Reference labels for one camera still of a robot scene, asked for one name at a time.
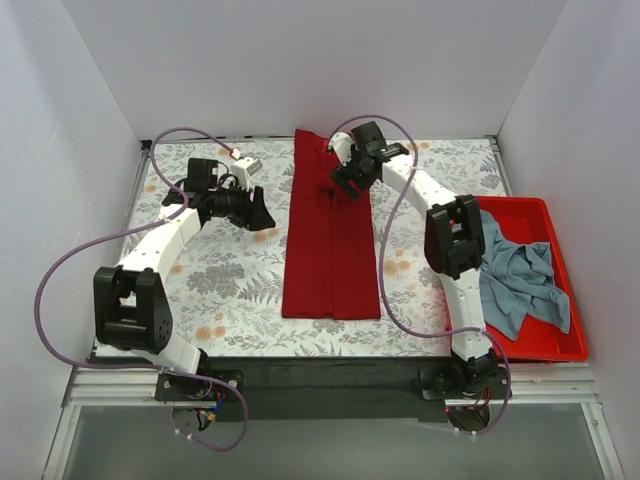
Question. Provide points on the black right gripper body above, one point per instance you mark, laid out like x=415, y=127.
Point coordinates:
x=347, y=176

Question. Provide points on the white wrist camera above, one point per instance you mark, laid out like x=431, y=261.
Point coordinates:
x=244, y=169
x=340, y=144

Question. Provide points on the floral patterned table mat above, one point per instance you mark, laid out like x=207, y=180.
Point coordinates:
x=225, y=289

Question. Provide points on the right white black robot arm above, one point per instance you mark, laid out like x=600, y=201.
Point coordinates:
x=454, y=242

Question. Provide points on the grey-blue t-shirt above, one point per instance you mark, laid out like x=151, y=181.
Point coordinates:
x=518, y=280

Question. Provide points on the red plastic bin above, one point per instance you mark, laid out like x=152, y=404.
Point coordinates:
x=524, y=221

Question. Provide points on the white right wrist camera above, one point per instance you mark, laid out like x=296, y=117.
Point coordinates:
x=340, y=144

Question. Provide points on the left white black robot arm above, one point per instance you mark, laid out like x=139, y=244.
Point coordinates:
x=132, y=312

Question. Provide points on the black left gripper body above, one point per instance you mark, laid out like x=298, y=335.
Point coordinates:
x=254, y=208

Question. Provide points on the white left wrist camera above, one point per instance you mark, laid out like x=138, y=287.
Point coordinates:
x=244, y=169

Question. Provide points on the red t-shirt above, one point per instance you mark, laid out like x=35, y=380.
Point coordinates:
x=330, y=264

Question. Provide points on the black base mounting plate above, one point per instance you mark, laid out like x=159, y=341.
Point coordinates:
x=329, y=388

